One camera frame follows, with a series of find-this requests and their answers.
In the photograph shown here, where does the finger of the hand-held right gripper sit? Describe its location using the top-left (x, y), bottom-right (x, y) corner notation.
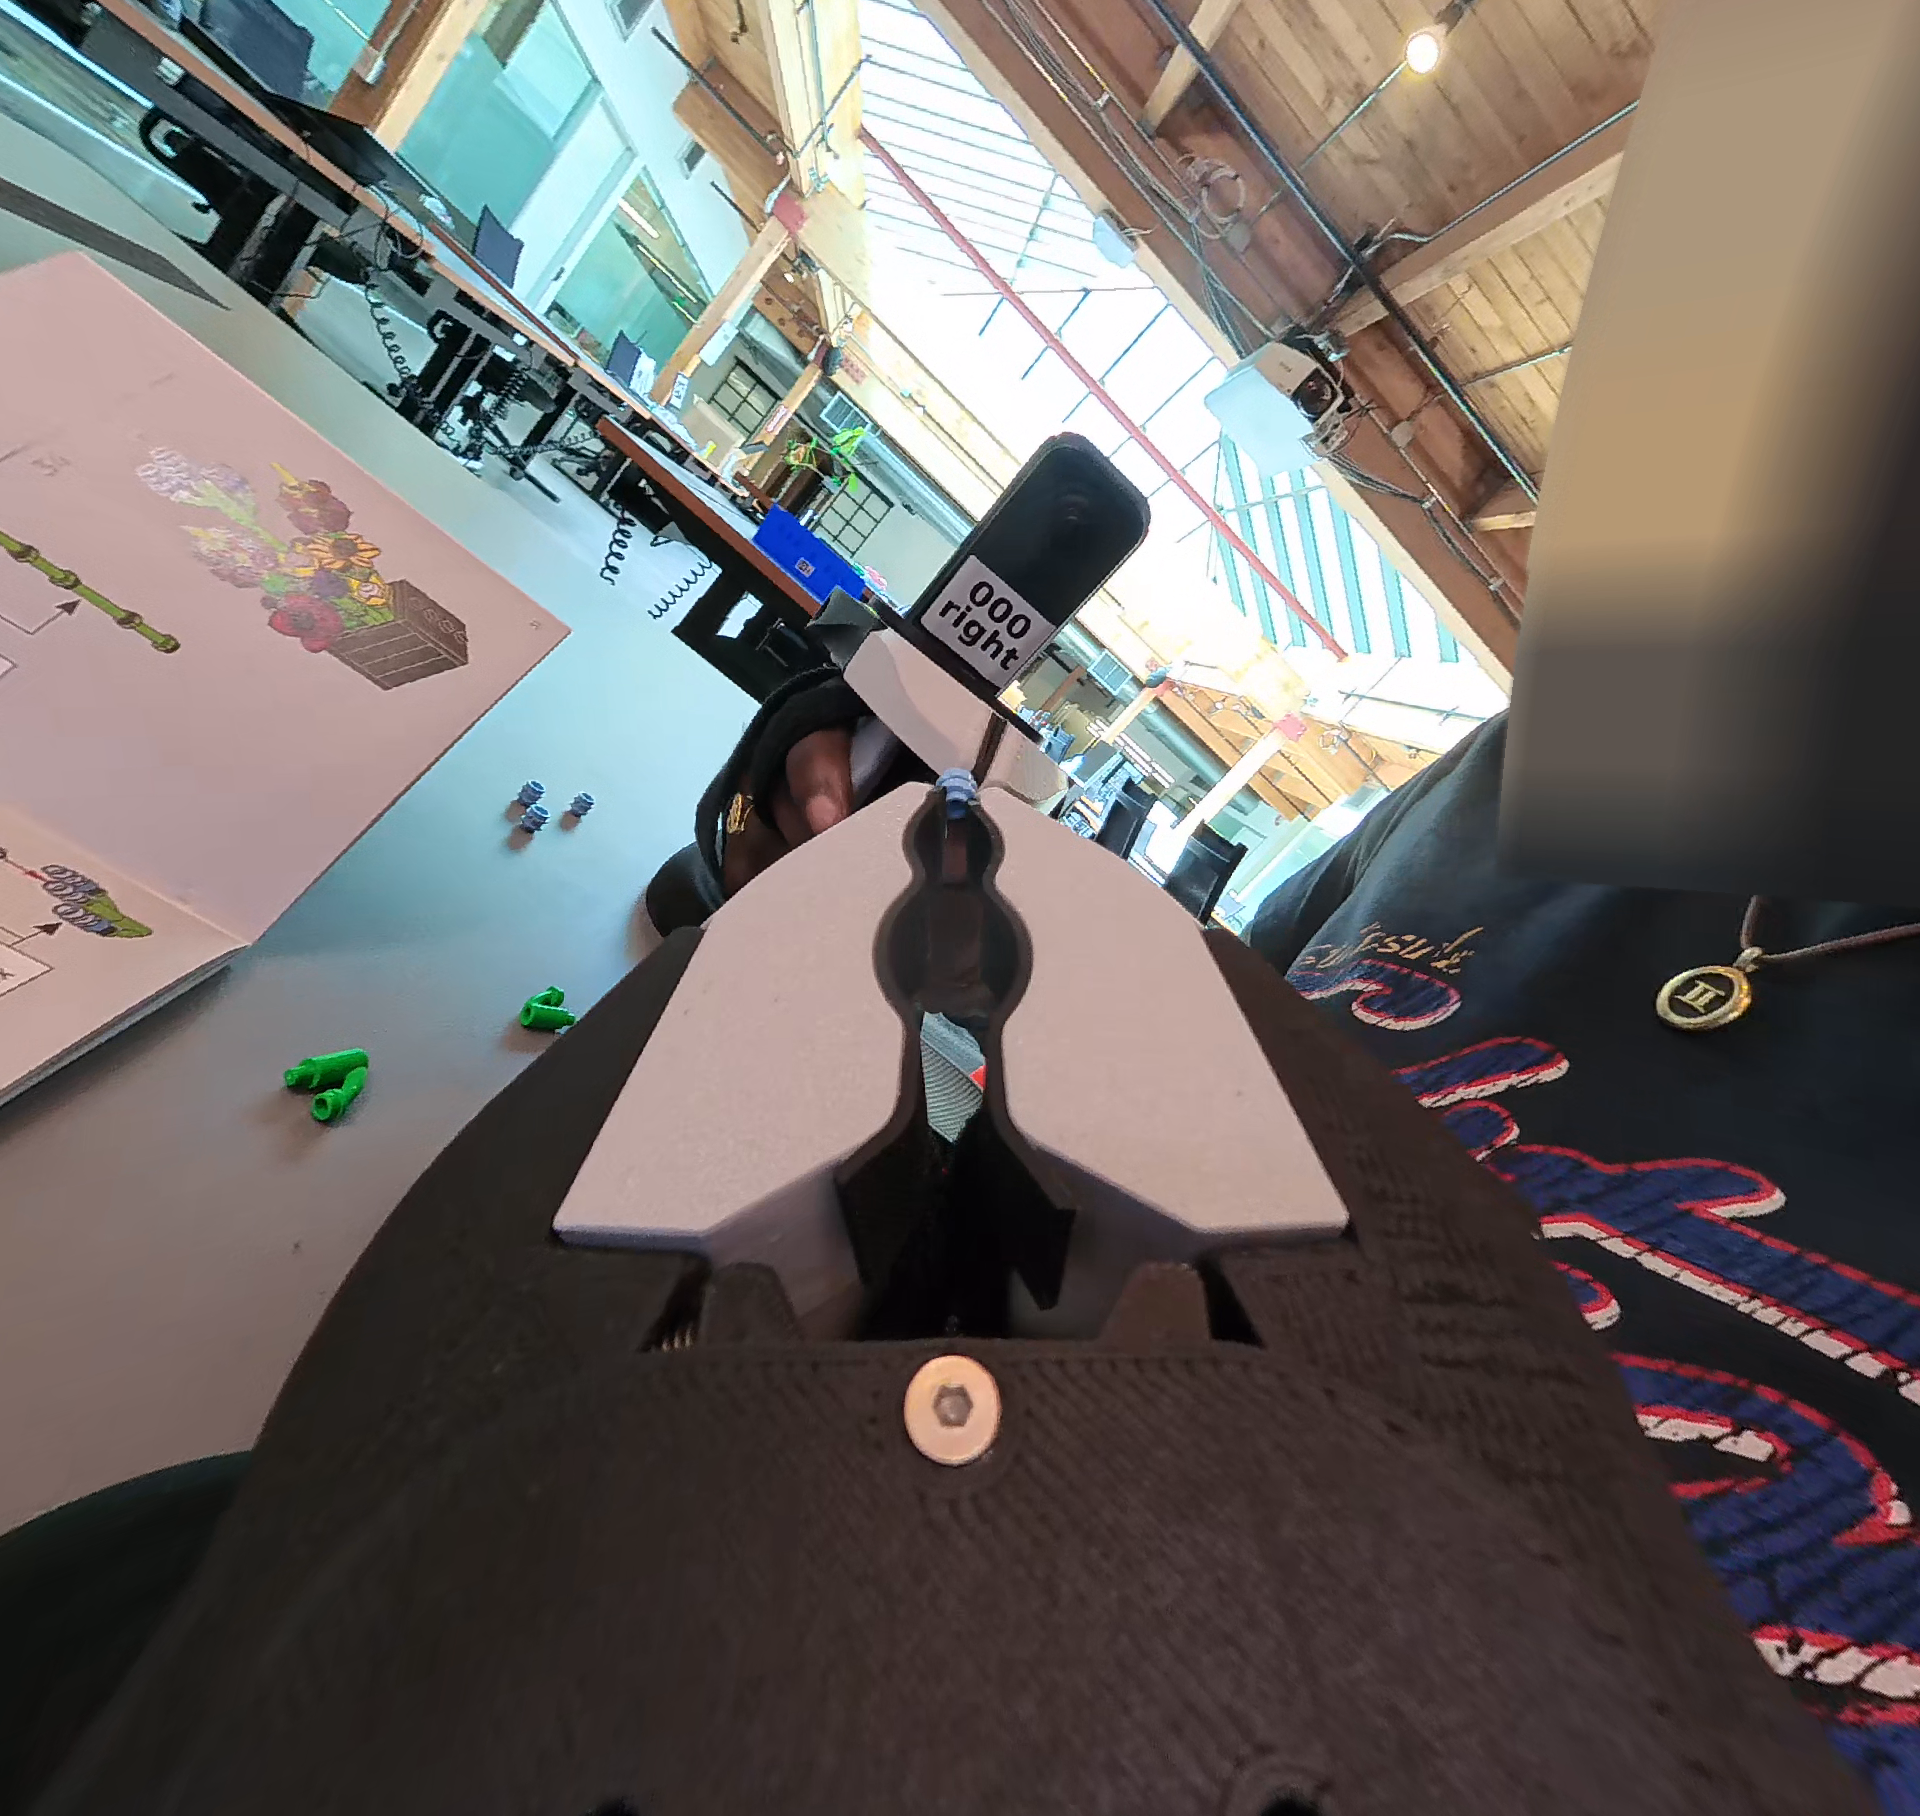
top-left (841, 626), bottom-right (1064, 810)

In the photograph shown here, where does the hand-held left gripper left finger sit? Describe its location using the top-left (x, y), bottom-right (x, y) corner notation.
top-left (557, 785), bottom-right (941, 1332)

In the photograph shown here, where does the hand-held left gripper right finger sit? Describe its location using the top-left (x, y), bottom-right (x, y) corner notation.
top-left (966, 789), bottom-right (1351, 1332)

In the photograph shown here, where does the lego instruction booklet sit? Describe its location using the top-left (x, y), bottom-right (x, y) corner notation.
top-left (0, 254), bottom-right (571, 1113)

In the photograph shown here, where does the person's right hand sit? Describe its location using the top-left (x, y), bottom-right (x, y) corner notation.
top-left (731, 716), bottom-right (909, 871)

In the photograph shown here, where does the black rounded pad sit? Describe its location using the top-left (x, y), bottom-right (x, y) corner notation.
top-left (638, 832), bottom-right (754, 945)

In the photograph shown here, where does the blue bin on desk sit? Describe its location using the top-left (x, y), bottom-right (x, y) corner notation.
top-left (751, 507), bottom-right (872, 606)

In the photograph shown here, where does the ceiling mounted device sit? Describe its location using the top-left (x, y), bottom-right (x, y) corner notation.
top-left (1208, 333), bottom-right (1357, 476)

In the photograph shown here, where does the long wooden desk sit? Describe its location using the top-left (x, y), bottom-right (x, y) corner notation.
top-left (0, 0), bottom-right (678, 483)

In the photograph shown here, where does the black coiled cable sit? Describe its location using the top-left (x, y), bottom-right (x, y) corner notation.
top-left (595, 512), bottom-right (737, 628)

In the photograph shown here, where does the gold pendant necklace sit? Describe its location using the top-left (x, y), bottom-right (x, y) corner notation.
top-left (1650, 896), bottom-right (1920, 1041)

